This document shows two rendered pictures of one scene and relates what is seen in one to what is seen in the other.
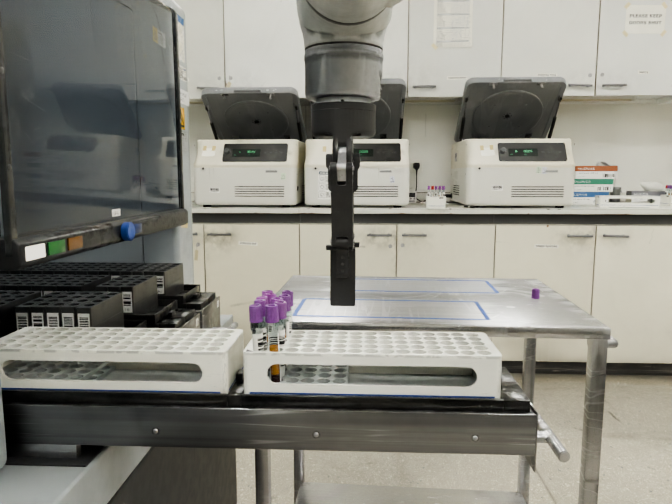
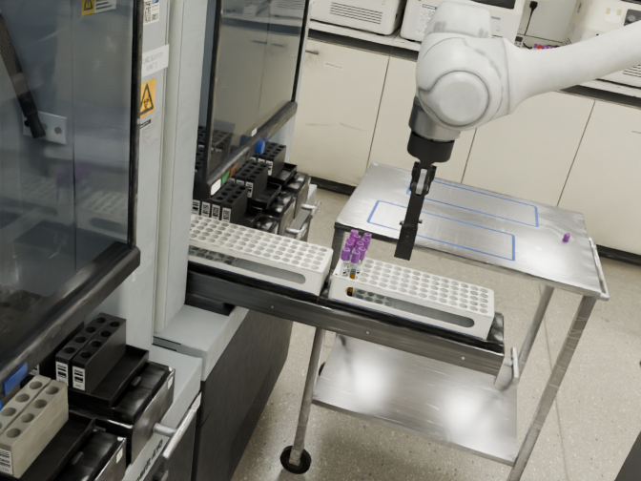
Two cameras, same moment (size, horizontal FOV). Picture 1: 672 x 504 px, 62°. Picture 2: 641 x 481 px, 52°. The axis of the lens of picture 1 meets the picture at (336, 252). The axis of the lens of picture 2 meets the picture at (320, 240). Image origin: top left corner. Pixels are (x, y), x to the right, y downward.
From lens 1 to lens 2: 0.56 m
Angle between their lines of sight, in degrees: 21
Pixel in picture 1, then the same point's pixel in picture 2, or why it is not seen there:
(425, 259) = (510, 120)
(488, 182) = not seen: hidden behind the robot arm
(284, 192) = (382, 19)
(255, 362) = (339, 282)
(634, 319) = not seen: outside the picture
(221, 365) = (318, 279)
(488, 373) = (482, 324)
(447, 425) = (447, 347)
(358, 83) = (444, 134)
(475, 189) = not seen: hidden behind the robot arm
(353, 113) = (437, 150)
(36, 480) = (202, 319)
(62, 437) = (217, 296)
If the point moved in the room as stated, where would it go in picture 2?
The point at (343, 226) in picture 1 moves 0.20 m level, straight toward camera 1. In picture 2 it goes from (413, 218) to (403, 274)
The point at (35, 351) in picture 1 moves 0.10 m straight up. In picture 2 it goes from (206, 243) to (211, 196)
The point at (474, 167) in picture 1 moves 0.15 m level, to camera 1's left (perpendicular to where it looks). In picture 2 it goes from (591, 32) to (560, 26)
